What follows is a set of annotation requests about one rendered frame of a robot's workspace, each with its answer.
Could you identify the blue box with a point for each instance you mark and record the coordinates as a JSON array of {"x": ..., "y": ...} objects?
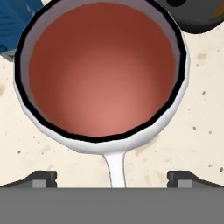
[{"x": 16, "y": 23}]

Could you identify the dark grey round object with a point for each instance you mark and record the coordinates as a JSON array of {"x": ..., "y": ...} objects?
[{"x": 198, "y": 14}]

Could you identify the white mug with red drink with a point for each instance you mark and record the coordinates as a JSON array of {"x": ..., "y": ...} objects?
[{"x": 102, "y": 73}]

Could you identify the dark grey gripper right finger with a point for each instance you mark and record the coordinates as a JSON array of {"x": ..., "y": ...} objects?
[{"x": 183, "y": 178}]

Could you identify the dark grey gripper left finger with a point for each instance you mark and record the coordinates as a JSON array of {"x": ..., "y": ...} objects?
[{"x": 40, "y": 178}]

